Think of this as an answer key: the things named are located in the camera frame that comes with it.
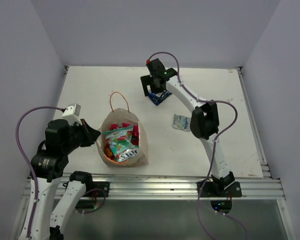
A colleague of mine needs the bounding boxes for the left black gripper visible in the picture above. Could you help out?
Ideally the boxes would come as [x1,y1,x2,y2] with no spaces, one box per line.
[62,117,101,153]

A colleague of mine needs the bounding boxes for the blue snack packet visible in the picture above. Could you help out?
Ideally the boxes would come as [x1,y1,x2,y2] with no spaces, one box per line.
[148,90,172,106]

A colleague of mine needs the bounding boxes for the orange Doritos chip bag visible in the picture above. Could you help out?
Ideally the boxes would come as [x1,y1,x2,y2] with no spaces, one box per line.
[104,145,115,161]

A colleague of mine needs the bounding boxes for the green Fox's candy bag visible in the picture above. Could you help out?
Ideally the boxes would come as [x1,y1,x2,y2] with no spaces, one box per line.
[103,127,139,164]

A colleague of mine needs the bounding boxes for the pink snack bag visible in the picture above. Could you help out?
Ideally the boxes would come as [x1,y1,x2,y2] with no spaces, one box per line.
[109,122,139,146]

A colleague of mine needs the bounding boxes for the small silver snack packet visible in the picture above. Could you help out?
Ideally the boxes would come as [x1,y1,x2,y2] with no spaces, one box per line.
[171,114,191,132]

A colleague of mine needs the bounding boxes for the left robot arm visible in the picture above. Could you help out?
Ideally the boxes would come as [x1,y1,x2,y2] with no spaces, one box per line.
[19,119,101,240]

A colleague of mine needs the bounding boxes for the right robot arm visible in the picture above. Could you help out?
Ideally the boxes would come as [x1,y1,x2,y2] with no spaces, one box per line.
[140,58,235,197]

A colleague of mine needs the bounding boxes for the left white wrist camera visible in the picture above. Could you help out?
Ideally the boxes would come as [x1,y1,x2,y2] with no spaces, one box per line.
[61,103,82,126]

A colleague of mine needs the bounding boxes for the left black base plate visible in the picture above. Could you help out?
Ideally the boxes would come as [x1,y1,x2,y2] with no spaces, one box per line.
[84,181,110,198]

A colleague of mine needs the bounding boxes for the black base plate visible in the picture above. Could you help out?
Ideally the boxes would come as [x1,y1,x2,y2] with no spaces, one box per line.
[84,181,110,198]
[199,179,243,198]

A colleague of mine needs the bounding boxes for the aluminium mounting rail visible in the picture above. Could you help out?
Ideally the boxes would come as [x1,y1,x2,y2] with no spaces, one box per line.
[92,162,285,200]

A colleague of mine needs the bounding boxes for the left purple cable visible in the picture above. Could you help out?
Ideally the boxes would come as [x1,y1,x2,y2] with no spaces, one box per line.
[15,106,66,238]

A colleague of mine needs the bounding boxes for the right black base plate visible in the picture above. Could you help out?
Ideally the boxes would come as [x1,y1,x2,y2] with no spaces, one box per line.
[199,179,243,198]

